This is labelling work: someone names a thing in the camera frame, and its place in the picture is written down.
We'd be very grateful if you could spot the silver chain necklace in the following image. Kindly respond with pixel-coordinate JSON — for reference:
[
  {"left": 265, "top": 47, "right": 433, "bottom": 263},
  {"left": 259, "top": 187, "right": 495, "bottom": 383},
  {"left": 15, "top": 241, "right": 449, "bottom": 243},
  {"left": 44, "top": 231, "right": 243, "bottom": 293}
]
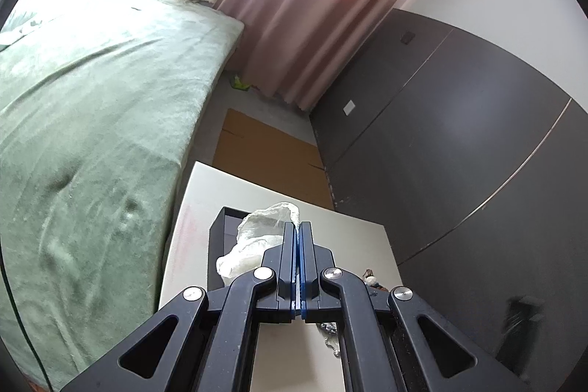
[{"left": 317, "top": 321, "right": 343, "bottom": 358}]

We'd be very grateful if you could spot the black jewelry box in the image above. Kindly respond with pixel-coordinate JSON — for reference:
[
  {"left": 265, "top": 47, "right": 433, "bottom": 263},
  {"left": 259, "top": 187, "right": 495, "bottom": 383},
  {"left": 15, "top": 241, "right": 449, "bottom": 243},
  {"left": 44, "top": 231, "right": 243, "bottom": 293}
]
[{"left": 208, "top": 207, "right": 258, "bottom": 289}]

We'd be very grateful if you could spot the flat brown cardboard sheet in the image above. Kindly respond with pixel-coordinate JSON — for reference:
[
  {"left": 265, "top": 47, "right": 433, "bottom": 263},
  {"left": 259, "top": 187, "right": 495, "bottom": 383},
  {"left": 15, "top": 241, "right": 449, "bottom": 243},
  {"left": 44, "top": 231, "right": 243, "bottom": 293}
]
[{"left": 212, "top": 108, "right": 334, "bottom": 209}]

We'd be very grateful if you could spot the black cable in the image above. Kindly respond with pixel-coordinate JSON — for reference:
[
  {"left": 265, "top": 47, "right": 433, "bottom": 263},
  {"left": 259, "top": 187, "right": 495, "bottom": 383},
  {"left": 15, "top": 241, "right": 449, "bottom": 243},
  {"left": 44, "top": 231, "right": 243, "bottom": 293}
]
[{"left": 0, "top": 254, "right": 53, "bottom": 392}]

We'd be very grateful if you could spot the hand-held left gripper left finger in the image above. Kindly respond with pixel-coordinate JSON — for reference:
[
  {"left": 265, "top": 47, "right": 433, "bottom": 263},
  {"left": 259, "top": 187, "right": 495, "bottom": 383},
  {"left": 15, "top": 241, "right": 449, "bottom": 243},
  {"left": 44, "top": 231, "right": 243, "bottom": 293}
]
[{"left": 60, "top": 221, "right": 300, "bottom": 392}]

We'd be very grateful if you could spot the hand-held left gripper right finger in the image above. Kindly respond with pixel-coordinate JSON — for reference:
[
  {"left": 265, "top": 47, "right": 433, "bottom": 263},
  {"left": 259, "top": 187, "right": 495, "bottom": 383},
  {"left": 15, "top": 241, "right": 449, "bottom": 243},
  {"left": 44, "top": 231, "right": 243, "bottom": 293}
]
[{"left": 300, "top": 221, "right": 529, "bottom": 392}]

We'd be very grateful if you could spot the white plastic bag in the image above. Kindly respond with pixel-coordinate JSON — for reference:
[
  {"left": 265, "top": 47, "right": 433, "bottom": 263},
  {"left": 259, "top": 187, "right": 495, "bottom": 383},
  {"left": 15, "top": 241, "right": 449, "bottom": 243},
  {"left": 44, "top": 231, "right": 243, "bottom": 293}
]
[{"left": 217, "top": 201, "right": 301, "bottom": 287}]

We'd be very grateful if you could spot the wide pink curtain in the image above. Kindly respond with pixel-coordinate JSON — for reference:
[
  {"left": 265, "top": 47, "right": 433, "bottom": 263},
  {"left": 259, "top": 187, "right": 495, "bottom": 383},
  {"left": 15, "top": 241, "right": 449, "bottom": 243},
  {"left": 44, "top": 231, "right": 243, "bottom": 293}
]
[{"left": 216, "top": 0, "right": 460, "bottom": 112}]

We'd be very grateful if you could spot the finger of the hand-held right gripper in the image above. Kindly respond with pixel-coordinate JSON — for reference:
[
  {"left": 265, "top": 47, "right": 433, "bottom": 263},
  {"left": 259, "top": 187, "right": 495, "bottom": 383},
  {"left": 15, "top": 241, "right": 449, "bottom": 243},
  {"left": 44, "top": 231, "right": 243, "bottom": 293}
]
[{"left": 498, "top": 295, "right": 545, "bottom": 374}]

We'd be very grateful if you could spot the bed with green blanket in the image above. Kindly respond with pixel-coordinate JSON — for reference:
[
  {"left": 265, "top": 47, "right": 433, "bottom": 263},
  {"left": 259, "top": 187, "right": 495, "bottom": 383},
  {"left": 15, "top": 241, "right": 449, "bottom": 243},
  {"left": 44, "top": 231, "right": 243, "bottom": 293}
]
[{"left": 0, "top": 0, "right": 245, "bottom": 392}]

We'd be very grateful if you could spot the dark grey wardrobe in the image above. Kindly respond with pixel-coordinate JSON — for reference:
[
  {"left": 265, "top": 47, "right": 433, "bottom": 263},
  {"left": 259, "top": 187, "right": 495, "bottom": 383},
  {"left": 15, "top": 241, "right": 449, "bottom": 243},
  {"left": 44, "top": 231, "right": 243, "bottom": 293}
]
[{"left": 309, "top": 8, "right": 588, "bottom": 392}]

